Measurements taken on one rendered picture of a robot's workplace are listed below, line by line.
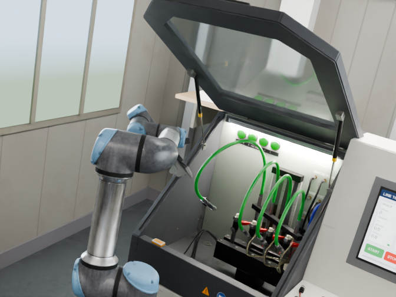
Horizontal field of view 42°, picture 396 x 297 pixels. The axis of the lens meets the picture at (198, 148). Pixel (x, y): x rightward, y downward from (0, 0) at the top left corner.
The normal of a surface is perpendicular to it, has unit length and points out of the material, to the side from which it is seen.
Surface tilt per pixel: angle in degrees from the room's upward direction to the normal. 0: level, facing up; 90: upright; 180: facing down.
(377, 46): 90
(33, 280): 0
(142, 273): 7
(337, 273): 76
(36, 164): 90
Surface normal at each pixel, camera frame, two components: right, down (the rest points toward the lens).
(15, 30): 0.88, 0.29
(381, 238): -0.48, -0.09
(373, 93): -0.44, 0.18
